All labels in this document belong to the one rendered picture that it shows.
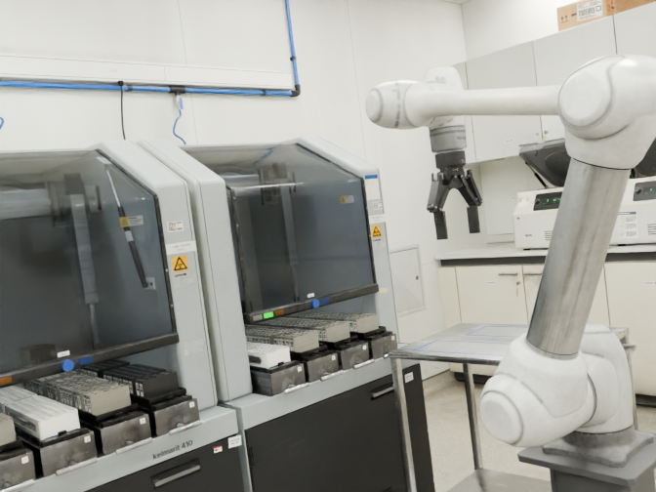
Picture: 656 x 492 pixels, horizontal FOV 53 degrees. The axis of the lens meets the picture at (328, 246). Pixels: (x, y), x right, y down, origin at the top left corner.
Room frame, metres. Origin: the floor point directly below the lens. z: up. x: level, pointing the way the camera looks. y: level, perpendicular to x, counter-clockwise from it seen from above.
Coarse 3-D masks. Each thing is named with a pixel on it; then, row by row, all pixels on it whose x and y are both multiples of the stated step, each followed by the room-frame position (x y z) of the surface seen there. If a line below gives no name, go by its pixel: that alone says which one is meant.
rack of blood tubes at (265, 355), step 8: (248, 344) 2.28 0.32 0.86; (256, 344) 2.26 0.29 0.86; (264, 344) 2.24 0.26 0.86; (248, 352) 2.15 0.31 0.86; (256, 352) 2.11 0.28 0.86; (264, 352) 2.10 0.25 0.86; (272, 352) 2.09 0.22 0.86; (280, 352) 2.11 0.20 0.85; (288, 352) 2.13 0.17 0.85; (256, 360) 2.25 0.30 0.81; (264, 360) 2.08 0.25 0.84; (272, 360) 2.09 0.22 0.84; (280, 360) 2.11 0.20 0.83; (288, 360) 2.13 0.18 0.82
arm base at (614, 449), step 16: (576, 432) 1.38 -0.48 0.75; (608, 432) 1.35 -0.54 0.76; (624, 432) 1.35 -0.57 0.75; (640, 432) 1.42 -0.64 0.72; (544, 448) 1.42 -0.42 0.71; (560, 448) 1.40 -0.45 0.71; (576, 448) 1.37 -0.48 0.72; (592, 448) 1.35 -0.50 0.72; (608, 448) 1.34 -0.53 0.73; (624, 448) 1.34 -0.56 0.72; (640, 448) 1.37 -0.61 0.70; (608, 464) 1.31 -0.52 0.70; (624, 464) 1.30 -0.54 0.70
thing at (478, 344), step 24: (432, 336) 2.23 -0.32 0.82; (456, 336) 2.18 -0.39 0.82; (480, 336) 2.14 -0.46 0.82; (504, 336) 2.09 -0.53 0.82; (624, 336) 1.96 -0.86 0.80; (432, 360) 1.96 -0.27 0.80; (456, 360) 1.90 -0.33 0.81; (480, 360) 1.85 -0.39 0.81; (408, 432) 2.07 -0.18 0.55; (408, 456) 2.06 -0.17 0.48; (480, 456) 2.38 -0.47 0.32; (408, 480) 2.06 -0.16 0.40; (480, 480) 2.26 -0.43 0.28; (504, 480) 2.24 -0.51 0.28; (528, 480) 2.21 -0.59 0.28
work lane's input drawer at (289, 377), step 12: (252, 372) 2.11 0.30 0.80; (264, 372) 2.08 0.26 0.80; (276, 372) 2.05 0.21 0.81; (288, 372) 2.08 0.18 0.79; (300, 372) 2.11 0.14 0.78; (252, 384) 2.12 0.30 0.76; (264, 384) 2.07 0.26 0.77; (276, 384) 2.05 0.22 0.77; (288, 384) 2.08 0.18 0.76; (300, 384) 2.11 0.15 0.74
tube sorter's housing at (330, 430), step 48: (144, 144) 2.24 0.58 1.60; (192, 144) 2.57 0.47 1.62; (240, 144) 2.72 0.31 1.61; (192, 192) 2.04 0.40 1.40; (240, 288) 2.99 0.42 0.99; (240, 336) 2.08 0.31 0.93; (240, 384) 2.06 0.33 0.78; (336, 384) 2.21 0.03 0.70; (384, 384) 2.37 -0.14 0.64; (240, 432) 1.97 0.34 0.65; (288, 432) 2.06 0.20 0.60; (336, 432) 2.19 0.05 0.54; (384, 432) 2.35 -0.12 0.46; (288, 480) 2.04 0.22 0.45; (336, 480) 2.18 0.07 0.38; (384, 480) 2.33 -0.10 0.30; (432, 480) 2.50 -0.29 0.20
